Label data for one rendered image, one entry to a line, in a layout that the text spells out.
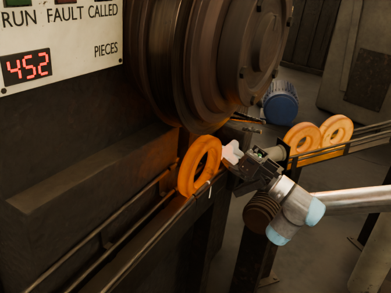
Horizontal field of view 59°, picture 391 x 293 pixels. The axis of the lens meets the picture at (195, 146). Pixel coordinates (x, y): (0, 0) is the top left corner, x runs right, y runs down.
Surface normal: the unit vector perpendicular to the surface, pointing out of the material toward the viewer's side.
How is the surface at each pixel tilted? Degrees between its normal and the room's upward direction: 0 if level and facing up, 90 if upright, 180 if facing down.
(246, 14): 62
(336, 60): 90
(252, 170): 90
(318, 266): 0
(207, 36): 81
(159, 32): 82
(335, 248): 0
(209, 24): 76
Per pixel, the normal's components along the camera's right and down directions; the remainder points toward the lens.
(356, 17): -0.71, 0.28
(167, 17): -0.48, 0.18
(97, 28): 0.85, 0.33
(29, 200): 0.11, -0.87
